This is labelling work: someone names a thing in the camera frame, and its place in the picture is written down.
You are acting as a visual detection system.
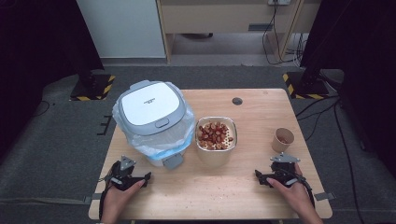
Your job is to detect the black floor cables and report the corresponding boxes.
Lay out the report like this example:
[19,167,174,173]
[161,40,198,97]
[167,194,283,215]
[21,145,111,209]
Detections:
[294,94,366,224]

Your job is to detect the black hanging desk cables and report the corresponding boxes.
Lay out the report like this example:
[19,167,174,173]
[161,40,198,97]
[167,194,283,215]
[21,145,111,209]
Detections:
[262,0,309,67]

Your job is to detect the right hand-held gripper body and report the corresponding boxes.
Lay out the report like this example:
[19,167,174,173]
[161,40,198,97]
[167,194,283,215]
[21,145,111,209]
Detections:
[269,151,302,188]

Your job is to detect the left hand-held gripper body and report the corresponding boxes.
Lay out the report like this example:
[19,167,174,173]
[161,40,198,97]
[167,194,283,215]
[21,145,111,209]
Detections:
[105,155,141,191]

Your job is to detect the striped black stand base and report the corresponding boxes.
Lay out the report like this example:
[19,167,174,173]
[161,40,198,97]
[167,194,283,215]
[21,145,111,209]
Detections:
[69,73,117,102]
[282,71,332,101]

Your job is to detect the white cabinet panel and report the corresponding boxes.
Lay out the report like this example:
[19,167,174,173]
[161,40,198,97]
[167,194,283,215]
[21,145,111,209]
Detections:
[76,0,167,59]

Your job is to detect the white pedal trash can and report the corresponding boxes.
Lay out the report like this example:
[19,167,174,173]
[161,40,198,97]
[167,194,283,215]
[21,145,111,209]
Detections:
[117,79,189,171]

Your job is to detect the brown paper cup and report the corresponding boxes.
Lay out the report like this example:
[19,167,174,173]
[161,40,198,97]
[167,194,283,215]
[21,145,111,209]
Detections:
[271,127,295,154]

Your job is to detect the hand-held gripper cable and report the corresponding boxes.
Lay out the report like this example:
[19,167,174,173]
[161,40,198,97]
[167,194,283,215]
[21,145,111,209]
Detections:
[98,169,115,220]
[288,169,316,209]

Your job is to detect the dark curtain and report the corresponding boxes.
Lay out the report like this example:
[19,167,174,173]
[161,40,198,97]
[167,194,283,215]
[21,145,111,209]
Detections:
[0,0,105,162]
[299,0,396,171]

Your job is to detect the pile of red date pits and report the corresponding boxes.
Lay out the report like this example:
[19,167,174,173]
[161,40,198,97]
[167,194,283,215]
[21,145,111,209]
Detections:
[197,121,235,151]

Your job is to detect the left hand-held gripper cable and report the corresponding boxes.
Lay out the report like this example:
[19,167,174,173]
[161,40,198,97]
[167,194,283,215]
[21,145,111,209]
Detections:
[98,169,115,220]

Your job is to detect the person's left hand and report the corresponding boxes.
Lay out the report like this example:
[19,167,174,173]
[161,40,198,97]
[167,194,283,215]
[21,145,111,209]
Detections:
[101,179,147,218]

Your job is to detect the right hand-held gripper cable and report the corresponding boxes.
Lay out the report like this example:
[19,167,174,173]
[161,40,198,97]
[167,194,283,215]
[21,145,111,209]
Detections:
[288,169,316,209]

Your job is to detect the white lidded trash bin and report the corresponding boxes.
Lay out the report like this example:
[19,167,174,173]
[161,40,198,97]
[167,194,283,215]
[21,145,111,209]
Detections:
[112,81,197,161]

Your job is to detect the light wooden desk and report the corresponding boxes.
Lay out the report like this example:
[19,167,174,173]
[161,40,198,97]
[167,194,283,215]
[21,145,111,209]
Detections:
[156,0,322,64]

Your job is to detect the grey table bracket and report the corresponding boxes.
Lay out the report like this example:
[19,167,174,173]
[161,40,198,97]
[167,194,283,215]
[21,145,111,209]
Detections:
[82,192,103,205]
[313,191,337,202]

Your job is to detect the person's right hand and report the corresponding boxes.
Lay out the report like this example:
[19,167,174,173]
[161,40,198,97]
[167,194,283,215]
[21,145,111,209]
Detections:
[265,163,313,216]

